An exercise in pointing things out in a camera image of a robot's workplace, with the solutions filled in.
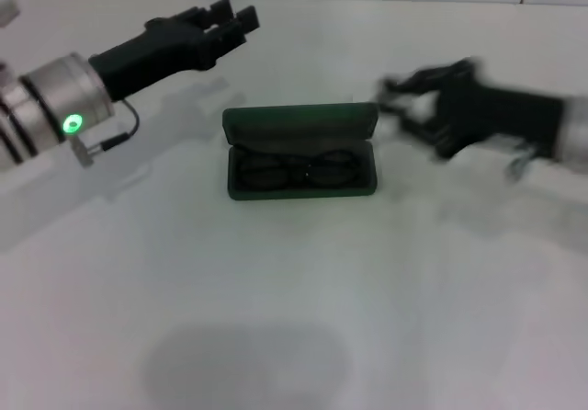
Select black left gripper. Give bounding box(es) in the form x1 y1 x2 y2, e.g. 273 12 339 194
88 0 262 104

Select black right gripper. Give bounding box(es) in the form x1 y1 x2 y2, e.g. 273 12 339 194
375 57 568 161

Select silver left cable connector bracket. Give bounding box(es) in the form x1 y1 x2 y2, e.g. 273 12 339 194
68 133 109 169

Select green glasses case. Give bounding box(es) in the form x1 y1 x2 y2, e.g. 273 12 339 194
221 100 380 202

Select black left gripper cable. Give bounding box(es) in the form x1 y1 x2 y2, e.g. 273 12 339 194
103 98 141 153

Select black glasses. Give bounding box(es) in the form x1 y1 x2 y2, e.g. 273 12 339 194
236 149 362 190

